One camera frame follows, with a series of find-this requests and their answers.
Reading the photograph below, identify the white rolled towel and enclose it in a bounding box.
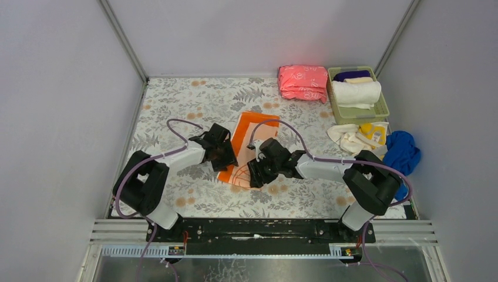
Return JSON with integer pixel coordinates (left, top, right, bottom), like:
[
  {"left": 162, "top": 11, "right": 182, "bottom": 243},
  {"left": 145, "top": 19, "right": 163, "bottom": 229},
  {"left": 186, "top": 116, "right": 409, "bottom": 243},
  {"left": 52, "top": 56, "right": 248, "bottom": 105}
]
[{"left": 331, "top": 80, "right": 382, "bottom": 109}]

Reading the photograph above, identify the blue crumpled towel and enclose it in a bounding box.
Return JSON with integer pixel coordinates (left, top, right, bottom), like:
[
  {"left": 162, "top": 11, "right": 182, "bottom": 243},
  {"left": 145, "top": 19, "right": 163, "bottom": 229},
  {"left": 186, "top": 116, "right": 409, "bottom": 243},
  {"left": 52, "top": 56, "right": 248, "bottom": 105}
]
[{"left": 383, "top": 130, "right": 422, "bottom": 207}]

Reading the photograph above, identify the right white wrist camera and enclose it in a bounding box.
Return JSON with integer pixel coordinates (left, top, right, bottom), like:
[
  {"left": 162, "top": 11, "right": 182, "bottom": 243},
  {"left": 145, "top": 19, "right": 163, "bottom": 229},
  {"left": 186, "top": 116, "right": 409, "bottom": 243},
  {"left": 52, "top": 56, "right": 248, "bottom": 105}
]
[{"left": 247, "top": 139, "right": 265, "bottom": 162}]

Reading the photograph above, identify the green plastic basket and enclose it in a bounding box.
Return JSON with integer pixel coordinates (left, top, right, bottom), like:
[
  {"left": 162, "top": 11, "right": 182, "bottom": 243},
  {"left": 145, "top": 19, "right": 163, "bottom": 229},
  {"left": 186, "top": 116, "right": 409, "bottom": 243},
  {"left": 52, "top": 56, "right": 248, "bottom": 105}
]
[{"left": 327, "top": 66, "right": 389, "bottom": 125}]

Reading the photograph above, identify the yellow white crumpled towel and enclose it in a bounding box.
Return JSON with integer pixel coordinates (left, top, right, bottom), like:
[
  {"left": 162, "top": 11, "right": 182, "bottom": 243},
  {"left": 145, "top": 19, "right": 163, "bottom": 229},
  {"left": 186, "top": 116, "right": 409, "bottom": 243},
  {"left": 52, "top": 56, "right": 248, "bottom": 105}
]
[{"left": 327, "top": 122, "right": 389, "bottom": 155}]

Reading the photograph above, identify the purple rolled towel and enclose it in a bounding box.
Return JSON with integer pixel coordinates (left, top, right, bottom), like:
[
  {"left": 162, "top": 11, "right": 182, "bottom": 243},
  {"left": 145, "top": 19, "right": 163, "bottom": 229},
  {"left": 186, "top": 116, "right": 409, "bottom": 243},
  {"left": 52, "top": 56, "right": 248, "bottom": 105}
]
[{"left": 333, "top": 70, "right": 371, "bottom": 82}]

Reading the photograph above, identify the aluminium frame rail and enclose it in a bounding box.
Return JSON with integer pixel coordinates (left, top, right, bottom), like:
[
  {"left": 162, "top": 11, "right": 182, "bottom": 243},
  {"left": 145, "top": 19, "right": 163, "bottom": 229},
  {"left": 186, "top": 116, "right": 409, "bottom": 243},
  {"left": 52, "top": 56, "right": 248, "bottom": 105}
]
[{"left": 90, "top": 219, "right": 439, "bottom": 260}]

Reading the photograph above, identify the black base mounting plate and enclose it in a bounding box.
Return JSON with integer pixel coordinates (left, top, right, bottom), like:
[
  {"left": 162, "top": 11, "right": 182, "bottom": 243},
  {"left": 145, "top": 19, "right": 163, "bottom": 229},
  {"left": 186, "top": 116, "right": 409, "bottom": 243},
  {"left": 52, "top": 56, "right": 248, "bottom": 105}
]
[{"left": 146, "top": 217, "right": 376, "bottom": 256}]

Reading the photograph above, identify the orange cartoon towel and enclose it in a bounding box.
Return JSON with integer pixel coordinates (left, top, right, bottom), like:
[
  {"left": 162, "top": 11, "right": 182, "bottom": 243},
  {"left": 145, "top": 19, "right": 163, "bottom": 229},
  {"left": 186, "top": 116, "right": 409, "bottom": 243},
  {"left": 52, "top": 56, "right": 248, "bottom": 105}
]
[{"left": 217, "top": 111, "right": 280, "bottom": 190}]

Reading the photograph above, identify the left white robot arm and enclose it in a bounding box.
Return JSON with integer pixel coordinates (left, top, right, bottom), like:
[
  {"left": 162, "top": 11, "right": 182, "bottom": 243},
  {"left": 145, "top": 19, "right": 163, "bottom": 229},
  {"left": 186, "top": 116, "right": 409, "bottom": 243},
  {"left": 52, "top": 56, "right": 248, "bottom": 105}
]
[{"left": 113, "top": 123, "right": 238, "bottom": 230}]

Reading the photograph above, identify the cream rolled towel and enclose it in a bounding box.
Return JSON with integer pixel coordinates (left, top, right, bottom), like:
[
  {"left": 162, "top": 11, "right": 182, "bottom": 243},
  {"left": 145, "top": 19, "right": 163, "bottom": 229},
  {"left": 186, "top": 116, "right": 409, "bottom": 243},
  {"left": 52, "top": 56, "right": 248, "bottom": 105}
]
[{"left": 344, "top": 77, "right": 374, "bottom": 84}]

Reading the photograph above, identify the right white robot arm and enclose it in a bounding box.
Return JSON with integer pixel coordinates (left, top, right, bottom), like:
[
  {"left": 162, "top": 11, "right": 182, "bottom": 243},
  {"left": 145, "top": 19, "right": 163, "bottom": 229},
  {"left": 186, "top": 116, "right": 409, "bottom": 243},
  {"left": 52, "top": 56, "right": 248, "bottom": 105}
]
[{"left": 247, "top": 138, "right": 402, "bottom": 231}]

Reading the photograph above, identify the floral tablecloth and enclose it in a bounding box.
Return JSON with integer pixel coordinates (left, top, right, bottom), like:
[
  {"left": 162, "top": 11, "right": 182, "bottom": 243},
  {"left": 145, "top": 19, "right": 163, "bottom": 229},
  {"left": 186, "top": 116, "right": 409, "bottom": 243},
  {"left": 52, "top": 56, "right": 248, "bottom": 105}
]
[{"left": 110, "top": 76, "right": 408, "bottom": 220}]

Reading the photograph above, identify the pink folded towel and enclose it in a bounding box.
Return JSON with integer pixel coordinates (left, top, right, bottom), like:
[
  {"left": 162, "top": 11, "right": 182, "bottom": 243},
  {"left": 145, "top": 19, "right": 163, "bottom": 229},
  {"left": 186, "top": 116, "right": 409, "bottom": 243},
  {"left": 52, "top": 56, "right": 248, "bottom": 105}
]
[{"left": 278, "top": 65, "right": 328, "bottom": 103}]

